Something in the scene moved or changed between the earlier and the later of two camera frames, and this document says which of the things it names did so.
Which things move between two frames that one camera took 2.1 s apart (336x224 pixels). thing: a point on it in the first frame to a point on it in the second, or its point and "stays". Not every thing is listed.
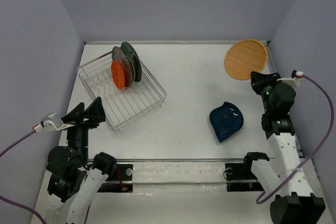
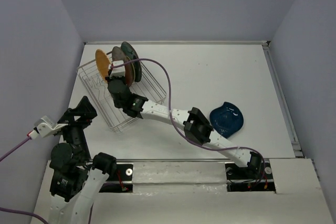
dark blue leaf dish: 227,120 stays
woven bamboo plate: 244,56 to 103,63
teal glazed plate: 132,54 stays
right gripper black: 258,80 to 113,78
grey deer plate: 118,54 stays
